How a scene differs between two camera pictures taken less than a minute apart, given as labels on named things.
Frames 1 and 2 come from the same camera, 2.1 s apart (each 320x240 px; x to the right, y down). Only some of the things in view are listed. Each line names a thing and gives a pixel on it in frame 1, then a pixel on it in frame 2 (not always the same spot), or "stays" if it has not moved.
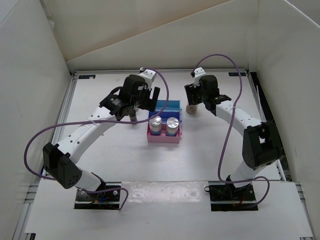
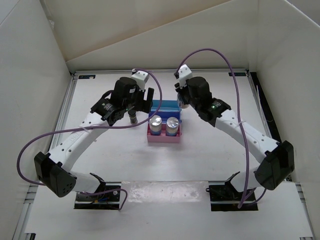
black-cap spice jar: [192, 109] to [180, 103]
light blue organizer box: [172, 105] stays
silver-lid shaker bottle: [172, 127] stays
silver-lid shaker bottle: [155, 125] stays
